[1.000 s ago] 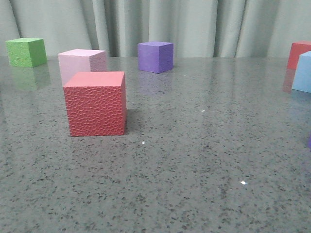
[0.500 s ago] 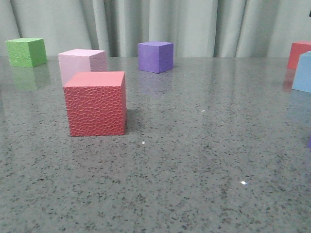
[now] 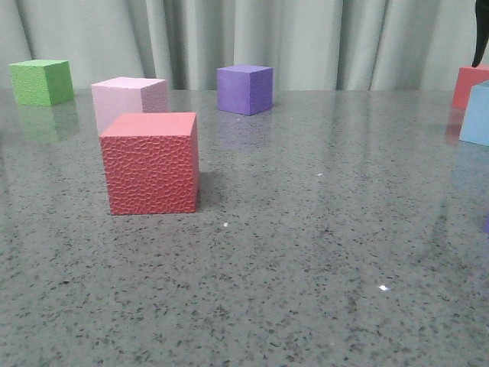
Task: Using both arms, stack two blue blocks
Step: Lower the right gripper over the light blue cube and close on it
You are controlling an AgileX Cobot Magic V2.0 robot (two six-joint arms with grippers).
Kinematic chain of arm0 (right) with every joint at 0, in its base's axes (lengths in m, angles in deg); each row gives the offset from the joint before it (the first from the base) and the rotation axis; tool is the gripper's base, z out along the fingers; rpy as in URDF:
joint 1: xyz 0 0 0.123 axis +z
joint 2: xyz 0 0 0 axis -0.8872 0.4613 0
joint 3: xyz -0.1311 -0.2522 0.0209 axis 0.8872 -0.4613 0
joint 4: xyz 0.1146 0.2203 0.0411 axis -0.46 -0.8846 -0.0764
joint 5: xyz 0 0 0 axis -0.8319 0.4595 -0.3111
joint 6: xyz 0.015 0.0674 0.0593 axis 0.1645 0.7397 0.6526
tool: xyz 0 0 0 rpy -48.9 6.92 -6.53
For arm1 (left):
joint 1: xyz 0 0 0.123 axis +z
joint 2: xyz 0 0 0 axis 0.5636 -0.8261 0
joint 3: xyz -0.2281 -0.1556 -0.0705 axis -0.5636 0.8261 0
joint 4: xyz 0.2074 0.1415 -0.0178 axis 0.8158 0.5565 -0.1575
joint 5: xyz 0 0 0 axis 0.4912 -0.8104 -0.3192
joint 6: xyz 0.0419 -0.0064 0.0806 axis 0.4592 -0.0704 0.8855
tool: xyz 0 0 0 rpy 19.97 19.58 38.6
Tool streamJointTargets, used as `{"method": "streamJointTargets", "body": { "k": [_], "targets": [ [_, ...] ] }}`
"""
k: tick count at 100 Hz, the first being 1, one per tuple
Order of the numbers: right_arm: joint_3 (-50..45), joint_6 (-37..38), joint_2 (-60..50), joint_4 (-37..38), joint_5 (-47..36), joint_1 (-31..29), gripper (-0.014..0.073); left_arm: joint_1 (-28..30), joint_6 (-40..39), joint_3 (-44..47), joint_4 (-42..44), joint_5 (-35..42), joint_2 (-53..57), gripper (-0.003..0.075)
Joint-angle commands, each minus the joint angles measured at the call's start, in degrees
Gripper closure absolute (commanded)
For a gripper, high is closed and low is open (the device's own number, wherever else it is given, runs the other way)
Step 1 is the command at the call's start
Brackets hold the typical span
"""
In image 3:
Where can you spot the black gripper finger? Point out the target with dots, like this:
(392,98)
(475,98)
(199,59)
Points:
(482,23)

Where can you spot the light blue foam cube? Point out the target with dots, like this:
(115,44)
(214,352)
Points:
(475,126)

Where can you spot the red foam cube far right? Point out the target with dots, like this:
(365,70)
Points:
(467,78)

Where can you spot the grey-green curtain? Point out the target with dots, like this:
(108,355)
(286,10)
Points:
(311,45)

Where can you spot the purple cube at right edge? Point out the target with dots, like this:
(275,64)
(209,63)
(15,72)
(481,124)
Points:
(486,225)

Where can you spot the purple foam cube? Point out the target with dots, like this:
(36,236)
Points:
(245,89)

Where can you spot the red textured foam cube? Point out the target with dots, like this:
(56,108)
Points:
(151,163)

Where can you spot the pink foam cube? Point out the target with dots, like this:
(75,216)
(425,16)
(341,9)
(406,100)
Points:
(120,95)

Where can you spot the green foam cube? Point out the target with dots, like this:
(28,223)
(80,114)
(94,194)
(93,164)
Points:
(41,82)

